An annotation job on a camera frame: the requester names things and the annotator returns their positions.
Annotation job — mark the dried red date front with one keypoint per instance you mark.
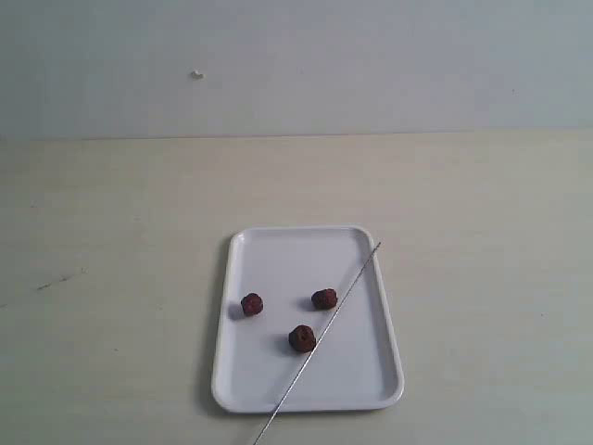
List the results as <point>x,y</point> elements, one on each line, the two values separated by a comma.
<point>302,339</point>

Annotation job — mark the white plastic tray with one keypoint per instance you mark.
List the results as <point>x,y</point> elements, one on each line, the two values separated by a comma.
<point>357,367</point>

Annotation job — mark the thin metal skewer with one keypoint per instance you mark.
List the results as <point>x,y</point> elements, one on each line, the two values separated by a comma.
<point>320,340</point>

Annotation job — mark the dried red date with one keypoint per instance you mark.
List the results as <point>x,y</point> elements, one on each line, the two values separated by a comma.
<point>252,304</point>
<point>324,299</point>
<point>302,339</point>

